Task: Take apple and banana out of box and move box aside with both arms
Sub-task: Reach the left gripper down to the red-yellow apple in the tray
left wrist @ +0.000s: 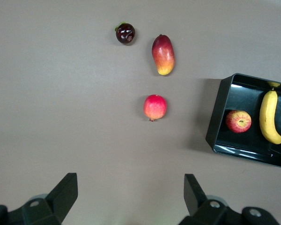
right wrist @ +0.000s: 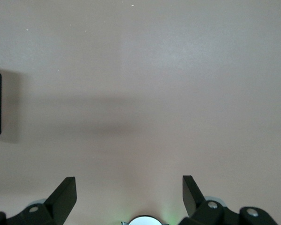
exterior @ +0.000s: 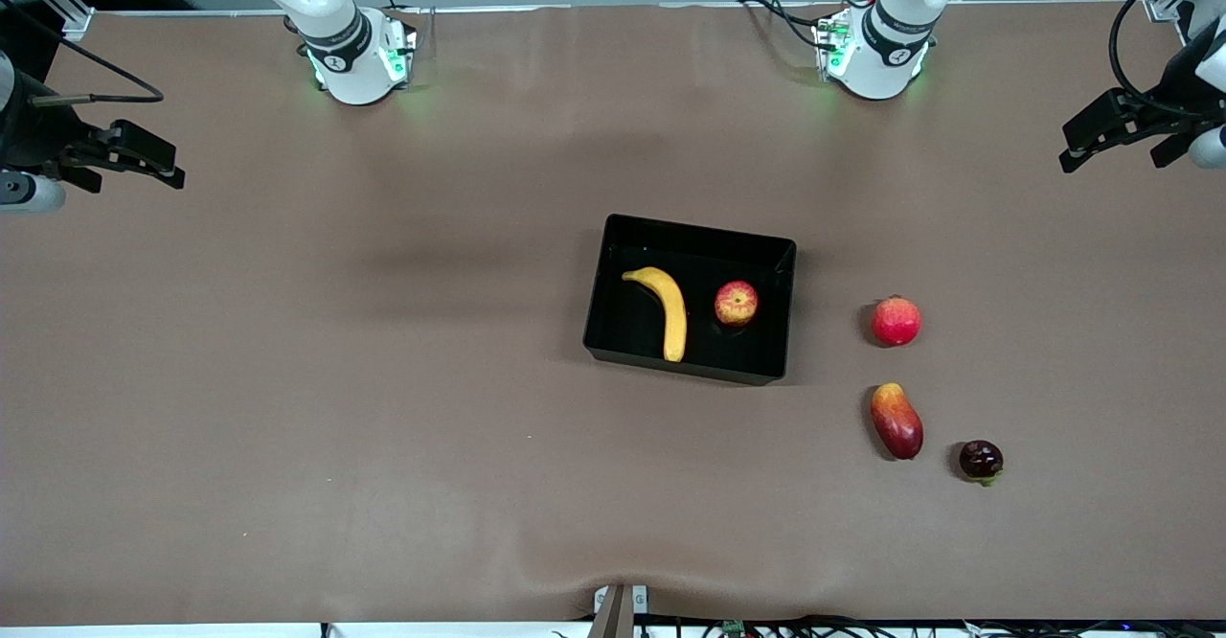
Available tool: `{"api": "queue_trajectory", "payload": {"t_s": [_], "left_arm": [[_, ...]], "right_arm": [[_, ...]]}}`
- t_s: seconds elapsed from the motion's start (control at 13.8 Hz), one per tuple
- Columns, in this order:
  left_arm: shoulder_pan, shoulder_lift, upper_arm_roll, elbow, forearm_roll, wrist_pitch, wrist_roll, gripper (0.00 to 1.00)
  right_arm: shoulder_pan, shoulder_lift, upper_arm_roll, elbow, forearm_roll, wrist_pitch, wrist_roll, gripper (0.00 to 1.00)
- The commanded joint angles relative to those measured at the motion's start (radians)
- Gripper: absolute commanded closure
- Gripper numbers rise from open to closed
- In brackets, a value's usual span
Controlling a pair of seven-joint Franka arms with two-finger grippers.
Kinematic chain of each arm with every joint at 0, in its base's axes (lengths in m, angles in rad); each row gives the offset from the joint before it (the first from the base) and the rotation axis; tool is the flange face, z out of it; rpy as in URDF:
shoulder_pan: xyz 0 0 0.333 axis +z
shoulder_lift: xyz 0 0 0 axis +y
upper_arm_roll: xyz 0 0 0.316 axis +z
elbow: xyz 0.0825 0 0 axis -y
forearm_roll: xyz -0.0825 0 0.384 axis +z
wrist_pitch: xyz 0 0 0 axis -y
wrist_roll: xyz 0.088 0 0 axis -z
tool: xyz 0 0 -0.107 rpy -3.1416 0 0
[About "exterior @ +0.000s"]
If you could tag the red yellow mango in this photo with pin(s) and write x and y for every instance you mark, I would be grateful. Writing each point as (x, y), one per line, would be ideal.
(897, 422)

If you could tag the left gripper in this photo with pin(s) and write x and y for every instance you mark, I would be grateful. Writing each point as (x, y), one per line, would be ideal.
(1165, 113)

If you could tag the yellow banana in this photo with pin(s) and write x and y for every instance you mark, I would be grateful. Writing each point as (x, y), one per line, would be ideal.
(675, 322)

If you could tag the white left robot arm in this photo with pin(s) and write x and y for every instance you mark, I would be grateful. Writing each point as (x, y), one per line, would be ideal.
(876, 68)

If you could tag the red pomegranate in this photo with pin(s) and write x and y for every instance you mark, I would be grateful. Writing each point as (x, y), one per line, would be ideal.
(896, 322)

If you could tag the brown table cover mat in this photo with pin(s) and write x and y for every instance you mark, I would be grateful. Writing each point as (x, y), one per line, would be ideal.
(383, 379)

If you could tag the red yellow apple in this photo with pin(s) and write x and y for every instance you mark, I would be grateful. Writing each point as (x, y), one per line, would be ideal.
(736, 303)

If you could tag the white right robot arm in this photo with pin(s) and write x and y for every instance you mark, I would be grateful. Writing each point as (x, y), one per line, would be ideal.
(354, 73)

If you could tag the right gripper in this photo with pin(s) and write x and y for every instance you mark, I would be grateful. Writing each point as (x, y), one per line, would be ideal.
(38, 135)

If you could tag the dark purple mangosteen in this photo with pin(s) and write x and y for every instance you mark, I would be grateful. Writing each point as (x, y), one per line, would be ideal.
(981, 459)

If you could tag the grey camera stand pole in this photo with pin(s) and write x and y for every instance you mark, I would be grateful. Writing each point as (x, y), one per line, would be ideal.
(613, 619)

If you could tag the black plastic box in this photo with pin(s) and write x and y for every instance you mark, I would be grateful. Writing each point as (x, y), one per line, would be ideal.
(728, 351)

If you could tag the white table edge bracket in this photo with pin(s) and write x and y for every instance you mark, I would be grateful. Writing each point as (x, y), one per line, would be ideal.
(640, 600)

